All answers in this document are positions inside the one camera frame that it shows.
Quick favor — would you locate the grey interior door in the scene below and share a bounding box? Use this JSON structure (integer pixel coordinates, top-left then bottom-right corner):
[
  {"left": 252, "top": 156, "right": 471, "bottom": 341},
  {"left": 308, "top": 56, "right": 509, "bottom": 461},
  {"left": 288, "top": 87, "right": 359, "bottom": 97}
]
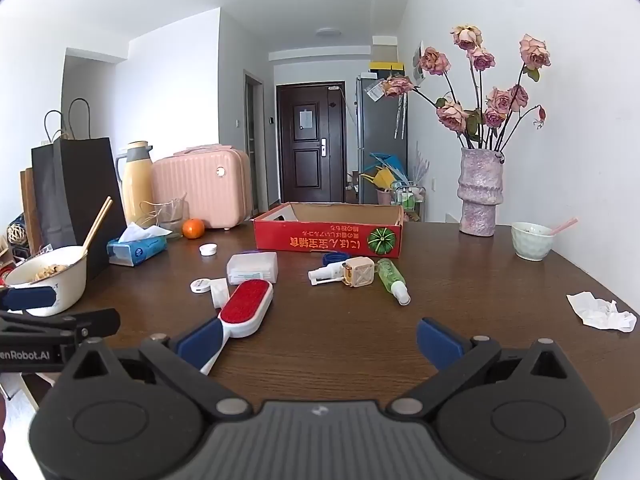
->
[{"left": 243, "top": 70, "right": 264, "bottom": 221}]

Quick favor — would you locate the green spray bottle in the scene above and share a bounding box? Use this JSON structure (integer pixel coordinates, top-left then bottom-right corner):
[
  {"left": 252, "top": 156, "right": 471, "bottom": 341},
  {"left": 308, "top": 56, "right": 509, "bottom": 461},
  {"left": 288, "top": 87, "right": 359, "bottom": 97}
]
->
[{"left": 376, "top": 258, "right": 412, "bottom": 307}]

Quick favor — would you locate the white enamel bowl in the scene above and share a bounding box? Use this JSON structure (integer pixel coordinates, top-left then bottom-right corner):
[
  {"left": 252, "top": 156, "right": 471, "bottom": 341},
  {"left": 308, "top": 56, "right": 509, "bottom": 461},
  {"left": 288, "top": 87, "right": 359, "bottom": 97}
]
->
[{"left": 4, "top": 246, "right": 89, "bottom": 317}]

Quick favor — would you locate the clear plastic storage box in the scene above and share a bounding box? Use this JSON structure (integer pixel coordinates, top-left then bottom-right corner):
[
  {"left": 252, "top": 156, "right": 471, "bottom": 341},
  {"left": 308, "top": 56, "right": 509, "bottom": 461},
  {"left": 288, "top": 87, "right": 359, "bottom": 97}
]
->
[{"left": 226, "top": 252, "right": 278, "bottom": 286}]

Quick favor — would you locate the plain cardboard box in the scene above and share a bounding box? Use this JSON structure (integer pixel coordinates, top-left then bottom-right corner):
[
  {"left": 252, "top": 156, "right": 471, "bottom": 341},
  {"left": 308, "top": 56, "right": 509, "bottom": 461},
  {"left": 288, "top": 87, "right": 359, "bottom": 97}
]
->
[{"left": 372, "top": 36, "right": 401, "bottom": 63}]

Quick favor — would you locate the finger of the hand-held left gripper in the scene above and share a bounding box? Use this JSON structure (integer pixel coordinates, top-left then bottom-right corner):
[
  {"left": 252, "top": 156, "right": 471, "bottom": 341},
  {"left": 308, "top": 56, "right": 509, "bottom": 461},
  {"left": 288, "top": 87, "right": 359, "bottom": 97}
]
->
[{"left": 0, "top": 285, "right": 56, "bottom": 317}]

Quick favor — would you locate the dark brown entrance door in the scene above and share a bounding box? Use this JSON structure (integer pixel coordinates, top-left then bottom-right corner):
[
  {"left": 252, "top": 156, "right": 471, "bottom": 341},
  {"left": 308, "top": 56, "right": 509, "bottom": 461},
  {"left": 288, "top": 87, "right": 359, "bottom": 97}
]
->
[{"left": 276, "top": 80, "right": 347, "bottom": 205}]

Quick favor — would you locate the red cardboard box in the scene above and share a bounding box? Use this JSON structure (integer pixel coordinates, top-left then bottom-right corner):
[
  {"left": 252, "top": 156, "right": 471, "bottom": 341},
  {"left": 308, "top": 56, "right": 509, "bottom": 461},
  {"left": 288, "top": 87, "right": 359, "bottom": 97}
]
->
[{"left": 253, "top": 202, "right": 405, "bottom": 260}]

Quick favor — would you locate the beige case with gold clip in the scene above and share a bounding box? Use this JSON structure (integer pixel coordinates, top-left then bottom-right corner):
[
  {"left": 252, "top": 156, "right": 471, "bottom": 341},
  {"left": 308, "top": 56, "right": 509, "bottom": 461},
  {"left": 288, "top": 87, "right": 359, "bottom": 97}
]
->
[{"left": 341, "top": 256, "right": 376, "bottom": 288}]

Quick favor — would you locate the food in enamel bowl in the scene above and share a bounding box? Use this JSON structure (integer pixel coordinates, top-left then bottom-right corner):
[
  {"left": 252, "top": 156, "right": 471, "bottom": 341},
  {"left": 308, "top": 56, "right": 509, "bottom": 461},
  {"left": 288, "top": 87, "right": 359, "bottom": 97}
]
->
[{"left": 32, "top": 262, "right": 68, "bottom": 281}]

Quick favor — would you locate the white utility cart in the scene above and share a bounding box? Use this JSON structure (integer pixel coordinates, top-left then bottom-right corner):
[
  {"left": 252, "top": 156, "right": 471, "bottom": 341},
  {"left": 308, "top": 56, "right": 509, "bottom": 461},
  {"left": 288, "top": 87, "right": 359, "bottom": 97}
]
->
[{"left": 392, "top": 182, "right": 426, "bottom": 223}]

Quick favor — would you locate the wooden chopstick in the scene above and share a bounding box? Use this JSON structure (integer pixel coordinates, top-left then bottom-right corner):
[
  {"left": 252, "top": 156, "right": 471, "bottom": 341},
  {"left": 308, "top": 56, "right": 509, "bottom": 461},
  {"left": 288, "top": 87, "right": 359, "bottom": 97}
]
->
[
  {"left": 84, "top": 199, "right": 114, "bottom": 257},
  {"left": 80, "top": 196, "right": 111, "bottom": 250}
]

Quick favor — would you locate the white folded umbrella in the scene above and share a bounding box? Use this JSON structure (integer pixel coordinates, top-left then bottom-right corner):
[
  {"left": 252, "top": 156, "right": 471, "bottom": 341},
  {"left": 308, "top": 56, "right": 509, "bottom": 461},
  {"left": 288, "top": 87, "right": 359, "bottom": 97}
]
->
[{"left": 394, "top": 92, "right": 408, "bottom": 138}]

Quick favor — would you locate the grey refrigerator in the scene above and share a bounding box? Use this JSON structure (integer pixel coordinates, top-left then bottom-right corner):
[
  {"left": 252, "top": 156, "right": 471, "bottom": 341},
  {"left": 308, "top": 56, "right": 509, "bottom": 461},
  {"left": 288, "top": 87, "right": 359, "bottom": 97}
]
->
[{"left": 356, "top": 76, "right": 408, "bottom": 206}]

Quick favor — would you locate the white tube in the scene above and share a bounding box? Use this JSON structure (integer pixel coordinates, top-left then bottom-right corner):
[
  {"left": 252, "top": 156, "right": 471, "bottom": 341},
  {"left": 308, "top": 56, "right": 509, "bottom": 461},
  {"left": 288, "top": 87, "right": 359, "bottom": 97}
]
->
[{"left": 307, "top": 261, "right": 351, "bottom": 287}]

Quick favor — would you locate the red and white lint brush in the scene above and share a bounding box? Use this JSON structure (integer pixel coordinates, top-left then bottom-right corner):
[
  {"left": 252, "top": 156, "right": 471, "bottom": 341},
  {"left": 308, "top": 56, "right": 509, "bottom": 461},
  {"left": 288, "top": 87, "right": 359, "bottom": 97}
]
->
[{"left": 200, "top": 280, "right": 274, "bottom": 375}]

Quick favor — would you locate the yellow plastic dustpan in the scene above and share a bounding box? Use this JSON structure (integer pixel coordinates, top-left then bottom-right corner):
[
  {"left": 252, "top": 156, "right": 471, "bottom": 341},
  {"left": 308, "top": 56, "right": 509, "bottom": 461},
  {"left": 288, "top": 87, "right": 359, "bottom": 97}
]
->
[{"left": 360, "top": 167, "right": 396, "bottom": 192}]

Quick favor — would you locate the crumpled white tissue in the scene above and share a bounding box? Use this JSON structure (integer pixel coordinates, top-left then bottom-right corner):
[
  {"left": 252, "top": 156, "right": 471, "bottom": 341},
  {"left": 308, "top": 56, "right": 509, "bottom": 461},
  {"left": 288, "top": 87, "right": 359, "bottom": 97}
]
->
[{"left": 566, "top": 291, "right": 638, "bottom": 333}]

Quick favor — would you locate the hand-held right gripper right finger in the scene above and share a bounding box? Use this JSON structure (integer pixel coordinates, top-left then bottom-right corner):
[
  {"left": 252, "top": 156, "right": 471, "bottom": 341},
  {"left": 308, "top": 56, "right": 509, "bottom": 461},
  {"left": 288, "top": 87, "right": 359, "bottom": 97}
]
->
[{"left": 387, "top": 317, "right": 578, "bottom": 418}]

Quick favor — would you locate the pink hard suitcase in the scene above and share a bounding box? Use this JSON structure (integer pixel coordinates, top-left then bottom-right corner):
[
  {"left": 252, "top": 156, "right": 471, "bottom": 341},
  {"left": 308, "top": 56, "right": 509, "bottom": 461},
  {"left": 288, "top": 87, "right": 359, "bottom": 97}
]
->
[{"left": 151, "top": 145, "right": 252, "bottom": 231}]

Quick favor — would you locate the white cup with spoon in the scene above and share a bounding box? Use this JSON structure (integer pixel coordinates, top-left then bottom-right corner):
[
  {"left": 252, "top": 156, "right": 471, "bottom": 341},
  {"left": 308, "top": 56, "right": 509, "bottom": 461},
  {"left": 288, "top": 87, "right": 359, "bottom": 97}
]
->
[{"left": 511, "top": 221, "right": 557, "bottom": 262}]

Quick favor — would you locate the blue tissue pack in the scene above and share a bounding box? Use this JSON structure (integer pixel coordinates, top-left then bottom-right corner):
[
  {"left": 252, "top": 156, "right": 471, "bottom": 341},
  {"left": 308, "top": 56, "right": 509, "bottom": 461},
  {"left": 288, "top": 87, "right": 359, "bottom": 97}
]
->
[{"left": 106, "top": 222, "right": 173, "bottom": 267}]

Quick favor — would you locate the small white adapter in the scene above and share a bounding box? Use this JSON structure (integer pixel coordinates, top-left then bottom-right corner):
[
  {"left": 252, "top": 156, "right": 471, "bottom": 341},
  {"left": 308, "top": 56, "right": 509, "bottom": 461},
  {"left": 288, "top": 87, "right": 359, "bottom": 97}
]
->
[{"left": 209, "top": 277, "right": 231, "bottom": 309}]

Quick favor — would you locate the brown paper bag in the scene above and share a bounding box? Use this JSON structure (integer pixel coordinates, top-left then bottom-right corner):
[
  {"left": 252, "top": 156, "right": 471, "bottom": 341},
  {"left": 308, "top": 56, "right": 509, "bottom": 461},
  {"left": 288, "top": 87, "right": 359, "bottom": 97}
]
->
[{"left": 20, "top": 167, "right": 43, "bottom": 256}]

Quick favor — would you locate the pale purple decorative plant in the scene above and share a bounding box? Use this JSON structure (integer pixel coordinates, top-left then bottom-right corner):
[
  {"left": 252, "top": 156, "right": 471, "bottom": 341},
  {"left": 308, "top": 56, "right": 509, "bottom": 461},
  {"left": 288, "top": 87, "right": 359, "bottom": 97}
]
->
[{"left": 412, "top": 142, "right": 431, "bottom": 181}]

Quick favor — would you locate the purple textured vase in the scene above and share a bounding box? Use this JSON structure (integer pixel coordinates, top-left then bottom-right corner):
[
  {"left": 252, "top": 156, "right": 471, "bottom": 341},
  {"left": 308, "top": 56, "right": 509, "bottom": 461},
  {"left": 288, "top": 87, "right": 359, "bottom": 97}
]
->
[{"left": 458, "top": 147, "right": 505, "bottom": 237}]

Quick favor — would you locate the grey paper bag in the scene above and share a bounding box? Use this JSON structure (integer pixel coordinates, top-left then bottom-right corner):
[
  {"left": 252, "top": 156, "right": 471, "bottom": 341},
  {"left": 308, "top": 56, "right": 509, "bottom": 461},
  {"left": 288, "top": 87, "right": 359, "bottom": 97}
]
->
[{"left": 31, "top": 110, "right": 76, "bottom": 251}]

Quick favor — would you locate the black paper bag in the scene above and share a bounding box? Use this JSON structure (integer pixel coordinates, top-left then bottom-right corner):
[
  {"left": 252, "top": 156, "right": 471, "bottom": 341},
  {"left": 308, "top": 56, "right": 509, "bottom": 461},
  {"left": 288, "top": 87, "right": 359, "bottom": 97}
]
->
[{"left": 52, "top": 98, "right": 128, "bottom": 281}]

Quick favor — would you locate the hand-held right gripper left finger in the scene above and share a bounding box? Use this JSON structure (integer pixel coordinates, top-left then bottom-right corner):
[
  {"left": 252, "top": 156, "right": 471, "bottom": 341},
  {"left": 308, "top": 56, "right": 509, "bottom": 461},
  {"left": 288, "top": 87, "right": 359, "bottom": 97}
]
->
[{"left": 62, "top": 317, "right": 251, "bottom": 421}]

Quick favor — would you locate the yellow thermos jug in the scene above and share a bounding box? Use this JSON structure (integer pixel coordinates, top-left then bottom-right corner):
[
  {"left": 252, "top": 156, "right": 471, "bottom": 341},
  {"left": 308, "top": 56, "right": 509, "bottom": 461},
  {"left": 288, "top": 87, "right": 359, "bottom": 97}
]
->
[{"left": 116, "top": 141, "right": 155, "bottom": 226}]

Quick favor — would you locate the yellow and black box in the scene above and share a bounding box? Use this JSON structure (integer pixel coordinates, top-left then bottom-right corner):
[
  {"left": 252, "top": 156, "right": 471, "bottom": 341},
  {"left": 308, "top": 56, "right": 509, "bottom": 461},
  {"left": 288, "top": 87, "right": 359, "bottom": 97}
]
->
[{"left": 369, "top": 60, "right": 405, "bottom": 78}]

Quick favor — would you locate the bunch of dried pink roses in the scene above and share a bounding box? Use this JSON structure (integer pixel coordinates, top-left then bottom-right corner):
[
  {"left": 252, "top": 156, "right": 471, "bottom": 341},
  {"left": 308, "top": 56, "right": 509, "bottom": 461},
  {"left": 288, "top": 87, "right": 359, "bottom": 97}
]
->
[{"left": 377, "top": 24, "right": 552, "bottom": 153}]

